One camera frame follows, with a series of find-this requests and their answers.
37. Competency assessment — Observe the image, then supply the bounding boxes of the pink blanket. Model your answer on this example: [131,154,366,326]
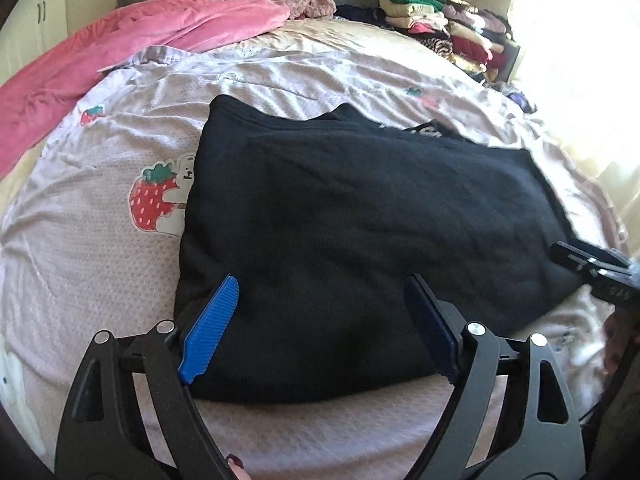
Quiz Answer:
[0,0,293,177]

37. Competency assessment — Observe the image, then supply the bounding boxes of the white cupboard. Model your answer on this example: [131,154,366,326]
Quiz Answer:
[0,0,72,83]

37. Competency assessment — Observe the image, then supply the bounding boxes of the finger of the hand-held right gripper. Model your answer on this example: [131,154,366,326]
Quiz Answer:
[550,241,603,275]
[570,238,633,268]

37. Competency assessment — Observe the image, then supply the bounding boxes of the person's left hand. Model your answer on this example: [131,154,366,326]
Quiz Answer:
[226,454,252,480]

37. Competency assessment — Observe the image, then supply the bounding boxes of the black sweater with orange cuffs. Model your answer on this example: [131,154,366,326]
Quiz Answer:
[172,94,597,404]

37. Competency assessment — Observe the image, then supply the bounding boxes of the pile of folded clothes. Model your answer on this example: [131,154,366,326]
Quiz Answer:
[379,0,522,84]

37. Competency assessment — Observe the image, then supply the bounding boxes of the lilac strawberry print bedsheet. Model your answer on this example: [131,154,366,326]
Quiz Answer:
[0,19,632,480]

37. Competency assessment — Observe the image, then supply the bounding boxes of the small purple cloth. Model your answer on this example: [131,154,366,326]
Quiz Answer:
[500,85,539,114]

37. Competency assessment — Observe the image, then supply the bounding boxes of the fuzzy dusty pink garment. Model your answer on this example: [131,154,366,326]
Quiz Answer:
[277,0,338,22]

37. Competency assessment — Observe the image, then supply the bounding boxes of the white curtain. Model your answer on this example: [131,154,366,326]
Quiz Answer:
[510,0,640,241]

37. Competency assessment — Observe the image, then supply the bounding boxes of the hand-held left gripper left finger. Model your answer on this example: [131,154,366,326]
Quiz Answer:
[54,274,241,480]

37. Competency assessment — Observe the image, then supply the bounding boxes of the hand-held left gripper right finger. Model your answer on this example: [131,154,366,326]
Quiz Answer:
[404,274,587,480]

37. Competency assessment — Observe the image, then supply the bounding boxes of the person's right hand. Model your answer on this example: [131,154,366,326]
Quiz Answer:
[602,310,632,377]

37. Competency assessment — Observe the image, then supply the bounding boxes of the dark blue clothes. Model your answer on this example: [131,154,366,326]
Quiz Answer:
[334,4,390,27]

